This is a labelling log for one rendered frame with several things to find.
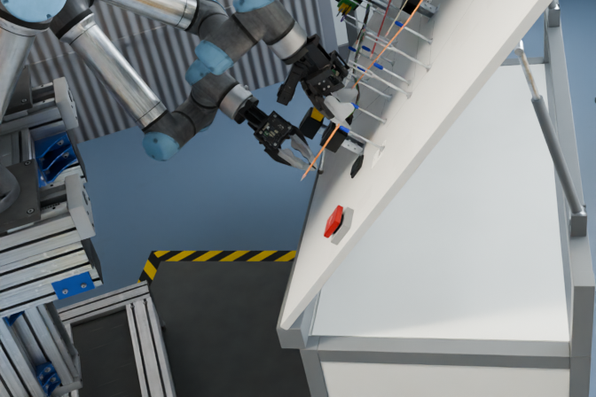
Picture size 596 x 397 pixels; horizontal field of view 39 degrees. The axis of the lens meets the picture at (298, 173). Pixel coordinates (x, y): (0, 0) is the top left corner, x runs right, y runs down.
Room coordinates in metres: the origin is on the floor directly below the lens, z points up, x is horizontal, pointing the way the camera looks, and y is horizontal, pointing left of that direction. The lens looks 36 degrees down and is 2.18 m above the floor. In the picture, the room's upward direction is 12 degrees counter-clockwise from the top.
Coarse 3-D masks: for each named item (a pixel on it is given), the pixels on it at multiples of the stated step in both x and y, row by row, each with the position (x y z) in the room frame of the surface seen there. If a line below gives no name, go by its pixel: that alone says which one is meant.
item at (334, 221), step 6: (336, 210) 1.27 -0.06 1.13; (330, 216) 1.29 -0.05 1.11; (336, 216) 1.26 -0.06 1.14; (342, 216) 1.27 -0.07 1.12; (330, 222) 1.26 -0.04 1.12; (336, 222) 1.24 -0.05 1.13; (330, 228) 1.25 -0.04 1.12; (336, 228) 1.25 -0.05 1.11; (324, 234) 1.25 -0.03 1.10; (330, 234) 1.25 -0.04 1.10
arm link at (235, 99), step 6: (240, 84) 1.67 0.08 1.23; (234, 90) 1.64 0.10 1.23; (240, 90) 1.65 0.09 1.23; (246, 90) 1.65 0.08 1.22; (228, 96) 1.64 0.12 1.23; (234, 96) 1.63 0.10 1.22; (240, 96) 1.63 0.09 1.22; (246, 96) 1.64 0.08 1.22; (252, 96) 1.65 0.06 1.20; (222, 102) 1.64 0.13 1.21; (228, 102) 1.63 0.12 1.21; (234, 102) 1.62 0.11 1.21; (240, 102) 1.62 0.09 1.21; (222, 108) 1.64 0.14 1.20; (228, 108) 1.63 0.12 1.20; (234, 108) 1.62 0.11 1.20; (228, 114) 1.63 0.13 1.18; (234, 114) 1.62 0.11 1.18
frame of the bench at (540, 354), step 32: (512, 64) 2.20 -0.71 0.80; (320, 352) 1.23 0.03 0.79; (352, 352) 1.21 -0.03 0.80; (384, 352) 1.19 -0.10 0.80; (416, 352) 1.17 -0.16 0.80; (448, 352) 1.15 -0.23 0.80; (480, 352) 1.14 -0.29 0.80; (512, 352) 1.12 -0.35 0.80; (544, 352) 1.10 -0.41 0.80; (320, 384) 1.24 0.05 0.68; (576, 384) 1.07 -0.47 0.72
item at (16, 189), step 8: (0, 168) 1.53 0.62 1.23; (0, 176) 1.51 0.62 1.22; (8, 176) 1.53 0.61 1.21; (0, 184) 1.50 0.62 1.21; (8, 184) 1.51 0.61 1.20; (16, 184) 1.53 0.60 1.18; (0, 192) 1.50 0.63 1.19; (8, 192) 1.50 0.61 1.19; (16, 192) 1.51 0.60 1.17; (0, 200) 1.47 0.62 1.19; (8, 200) 1.48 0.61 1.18; (0, 208) 1.47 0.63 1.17
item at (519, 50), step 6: (522, 42) 1.27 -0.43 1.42; (516, 48) 1.25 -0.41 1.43; (522, 48) 1.25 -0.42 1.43; (516, 54) 1.25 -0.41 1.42; (522, 54) 1.25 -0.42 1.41; (522, 60) 1.25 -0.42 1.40; (522, 66) 1.25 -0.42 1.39; (528, 66) 1.25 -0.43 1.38; (528, 72) 1.25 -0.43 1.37; (528, 78) 1.25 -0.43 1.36; (528, 84) 1.25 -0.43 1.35; (534, 84) 1.25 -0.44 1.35; (534, 90) 1.24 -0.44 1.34; (534, 96) 1.24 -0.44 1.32
